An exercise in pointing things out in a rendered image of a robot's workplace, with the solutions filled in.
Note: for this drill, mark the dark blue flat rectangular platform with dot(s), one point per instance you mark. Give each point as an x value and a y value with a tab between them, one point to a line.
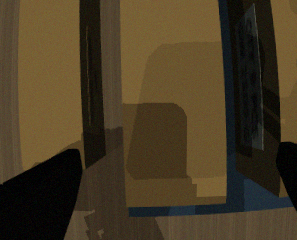
243	194

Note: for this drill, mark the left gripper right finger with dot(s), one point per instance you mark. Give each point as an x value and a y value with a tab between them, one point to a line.
286	162

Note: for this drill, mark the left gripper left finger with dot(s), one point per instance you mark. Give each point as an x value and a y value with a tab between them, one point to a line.
38	203

